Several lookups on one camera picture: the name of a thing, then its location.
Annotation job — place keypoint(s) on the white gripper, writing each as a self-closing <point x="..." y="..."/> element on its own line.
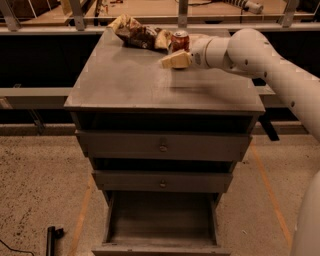
<point x="199" y="53"/>

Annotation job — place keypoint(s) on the red coke can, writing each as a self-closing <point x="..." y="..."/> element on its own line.
<point x="180" y="41"/>

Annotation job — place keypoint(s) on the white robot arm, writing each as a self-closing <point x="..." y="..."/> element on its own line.
<point x="248" y="53"/>

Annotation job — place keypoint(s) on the grey wooden drawer cabinet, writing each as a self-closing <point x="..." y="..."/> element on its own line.
<point x="124" y="89"/>

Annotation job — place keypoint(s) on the grey top drawer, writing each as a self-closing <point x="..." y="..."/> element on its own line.
<point x="167" y="146"/>

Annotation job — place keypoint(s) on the grey middle drawer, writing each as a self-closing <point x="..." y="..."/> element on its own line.
<point x="185" y="182"/>

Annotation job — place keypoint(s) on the grey open bottom drawer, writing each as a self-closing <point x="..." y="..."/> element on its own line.
<point x="160" y="224"/>

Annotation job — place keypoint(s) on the brown chip bag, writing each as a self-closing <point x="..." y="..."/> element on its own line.
<point x="135" y="34"/>

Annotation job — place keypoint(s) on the white cylindrical device background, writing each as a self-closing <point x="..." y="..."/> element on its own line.
<point x="247" y="5"/>

